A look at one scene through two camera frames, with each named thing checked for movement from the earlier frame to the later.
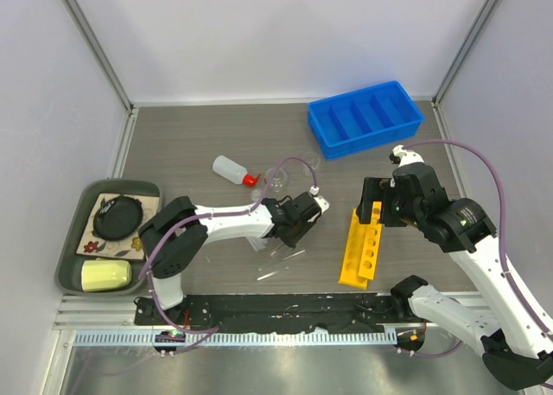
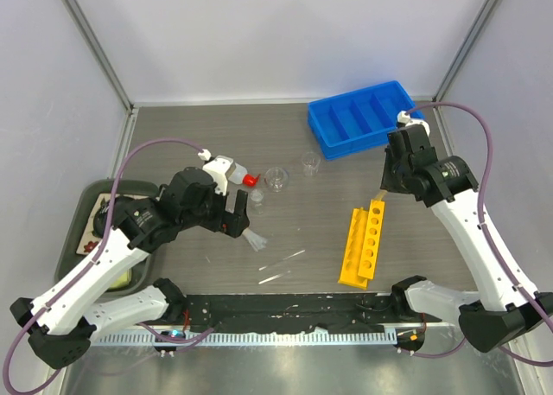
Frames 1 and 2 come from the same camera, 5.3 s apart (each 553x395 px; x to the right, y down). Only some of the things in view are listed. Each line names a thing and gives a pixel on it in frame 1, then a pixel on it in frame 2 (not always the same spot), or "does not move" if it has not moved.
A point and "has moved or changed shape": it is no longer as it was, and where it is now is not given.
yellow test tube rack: [361, 250] does not move
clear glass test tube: [270, 273] has moved or changed shape
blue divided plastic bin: [365, 120] does not move
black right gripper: [372, 191] → [388, 183]
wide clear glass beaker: [279, 181] does not move
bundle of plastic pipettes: [258, 243] does not move
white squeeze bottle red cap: [233, 172] does not move
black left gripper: [291, 240] → [230, 223]
